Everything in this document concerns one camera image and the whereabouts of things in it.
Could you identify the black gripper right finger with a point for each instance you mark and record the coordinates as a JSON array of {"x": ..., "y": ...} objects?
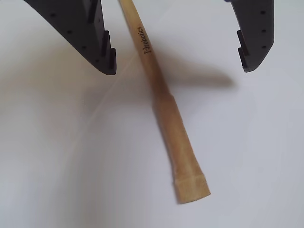
[{"x": 256, "y": 33}]

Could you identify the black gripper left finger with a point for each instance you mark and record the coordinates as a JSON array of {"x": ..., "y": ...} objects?
[{"x": 85, "y": 31}]

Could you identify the wooden pen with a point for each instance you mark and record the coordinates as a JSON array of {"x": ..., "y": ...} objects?
[{"x": 166, "y": 114}]

